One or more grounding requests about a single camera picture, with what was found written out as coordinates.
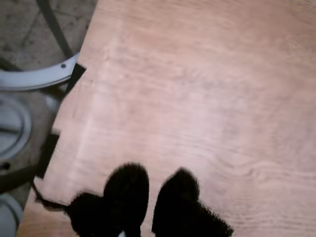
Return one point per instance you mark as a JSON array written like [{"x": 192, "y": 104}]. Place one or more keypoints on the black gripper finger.
[
  {"x": 118, "y": 205},
  {"x": 180, "y": 209}
]

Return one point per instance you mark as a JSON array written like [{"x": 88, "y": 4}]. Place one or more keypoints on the black tape patch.
[{"x": 48, "y": 153}]

